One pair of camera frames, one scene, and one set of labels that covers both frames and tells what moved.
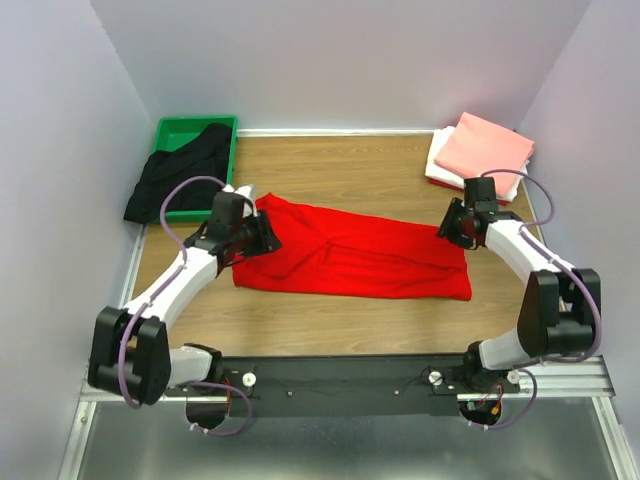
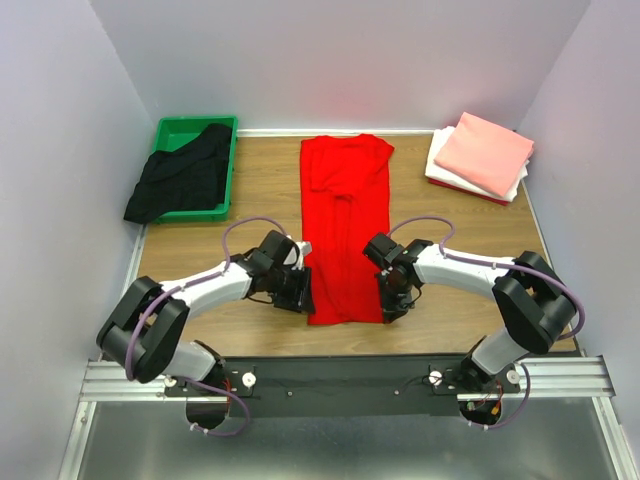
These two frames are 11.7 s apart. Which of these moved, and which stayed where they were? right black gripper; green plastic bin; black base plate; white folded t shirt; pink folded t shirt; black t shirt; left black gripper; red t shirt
Moved: red t shirt; right black gripper; left black gripper
Stayed: pink folded t shirt; white folded t shirt; black base plate; green plastic bin; black t shirt
